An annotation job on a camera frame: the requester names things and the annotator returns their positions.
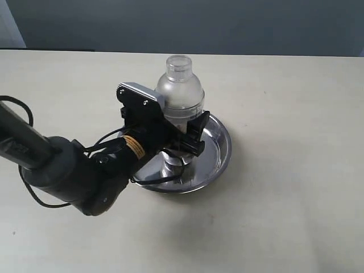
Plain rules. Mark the round stainless steel tray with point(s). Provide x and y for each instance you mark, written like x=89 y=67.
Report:
x=199 y=171

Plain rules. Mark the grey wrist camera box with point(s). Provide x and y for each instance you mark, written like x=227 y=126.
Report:
x=144 y=91

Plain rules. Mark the clear plastic shaker bottle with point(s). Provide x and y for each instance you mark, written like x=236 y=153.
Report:
x=182 y=90

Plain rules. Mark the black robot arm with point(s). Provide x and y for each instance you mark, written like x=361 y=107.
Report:
x=91 y=178

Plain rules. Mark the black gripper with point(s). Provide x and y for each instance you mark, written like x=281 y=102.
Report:
x=145 y=114

